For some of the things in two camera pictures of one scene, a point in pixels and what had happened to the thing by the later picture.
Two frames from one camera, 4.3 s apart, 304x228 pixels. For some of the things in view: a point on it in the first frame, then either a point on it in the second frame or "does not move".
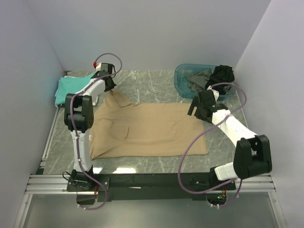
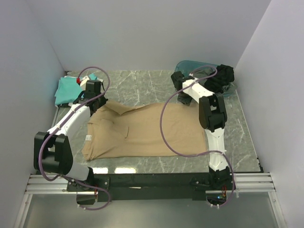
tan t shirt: x=120 y=128 does not move
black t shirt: x=221 y=74 does not move
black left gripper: x=112 y=85 to x=103 y=100
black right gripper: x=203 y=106 to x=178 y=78
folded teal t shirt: x=68 y=85 does not move
